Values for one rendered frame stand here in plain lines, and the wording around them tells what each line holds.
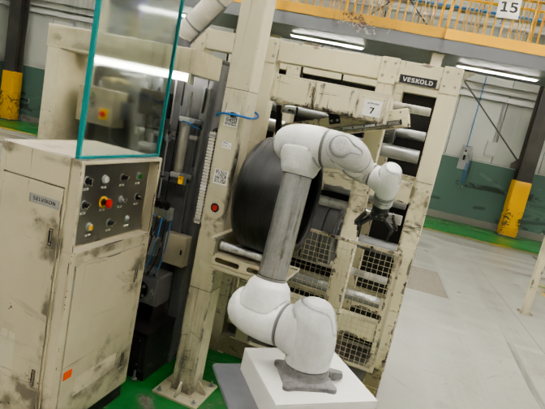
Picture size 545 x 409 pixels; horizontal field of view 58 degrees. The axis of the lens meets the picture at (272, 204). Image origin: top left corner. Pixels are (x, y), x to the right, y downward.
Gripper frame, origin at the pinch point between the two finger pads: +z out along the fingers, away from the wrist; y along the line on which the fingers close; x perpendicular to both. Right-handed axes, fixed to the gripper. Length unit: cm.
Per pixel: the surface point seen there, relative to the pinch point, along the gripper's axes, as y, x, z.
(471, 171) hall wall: 311, 764, 473
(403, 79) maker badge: 7, 81, -42
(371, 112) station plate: -9, 46, -39
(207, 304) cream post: -76, -20, 48
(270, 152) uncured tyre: -53, 11, -31
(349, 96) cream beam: -21, 51, -43
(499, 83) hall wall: 330, 869, 311
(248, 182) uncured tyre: -60, -4, -24
